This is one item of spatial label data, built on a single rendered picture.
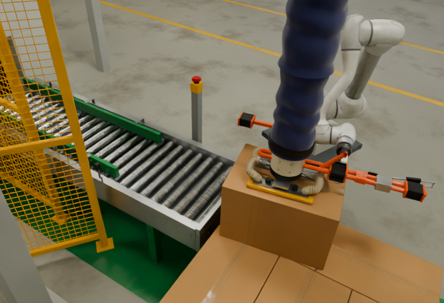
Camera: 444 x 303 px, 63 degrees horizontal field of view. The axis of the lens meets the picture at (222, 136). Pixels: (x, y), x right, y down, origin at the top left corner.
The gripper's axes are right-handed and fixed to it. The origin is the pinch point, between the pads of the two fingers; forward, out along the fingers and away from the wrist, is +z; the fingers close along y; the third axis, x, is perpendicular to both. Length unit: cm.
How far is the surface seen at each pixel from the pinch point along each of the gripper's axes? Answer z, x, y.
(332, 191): 0.2, 1.3, 13.6
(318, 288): 30, -4, 54
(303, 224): 19.1, 11.2, 23.3
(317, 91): 6.6, 18.9, -44.5
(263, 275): 34, 25, 54
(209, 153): -46, 88, 50
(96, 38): -219, 310, 60
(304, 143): 8.3, 19.6, -17.8
